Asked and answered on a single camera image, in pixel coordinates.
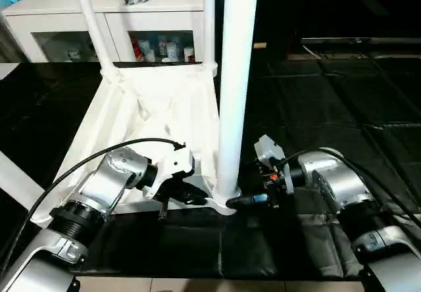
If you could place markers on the black mat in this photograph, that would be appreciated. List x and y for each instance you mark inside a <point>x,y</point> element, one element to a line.
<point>329,108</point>

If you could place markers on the white plastic table top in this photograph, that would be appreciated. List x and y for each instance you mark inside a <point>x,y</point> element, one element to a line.
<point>148,108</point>

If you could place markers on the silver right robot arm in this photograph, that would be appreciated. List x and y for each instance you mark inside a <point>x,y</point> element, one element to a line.
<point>342,180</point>

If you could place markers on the red and white bottle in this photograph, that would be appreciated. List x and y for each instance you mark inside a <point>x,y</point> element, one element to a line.
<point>137,50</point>

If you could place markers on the white flat board strip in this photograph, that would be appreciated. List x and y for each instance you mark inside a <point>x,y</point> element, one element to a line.
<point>6,70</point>

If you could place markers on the yellow label sticker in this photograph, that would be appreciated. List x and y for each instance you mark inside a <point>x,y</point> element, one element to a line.
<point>260,45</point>

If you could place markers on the white toy figurine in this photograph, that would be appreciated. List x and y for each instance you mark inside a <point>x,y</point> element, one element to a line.
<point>74,56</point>

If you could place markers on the long black bar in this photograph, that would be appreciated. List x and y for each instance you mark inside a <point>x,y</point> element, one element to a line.
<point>361,40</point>

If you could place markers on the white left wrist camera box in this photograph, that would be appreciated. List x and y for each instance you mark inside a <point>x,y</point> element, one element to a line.
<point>174,163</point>

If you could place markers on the white cabinet with glass doors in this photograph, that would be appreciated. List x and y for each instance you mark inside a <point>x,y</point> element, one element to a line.
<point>49,19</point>

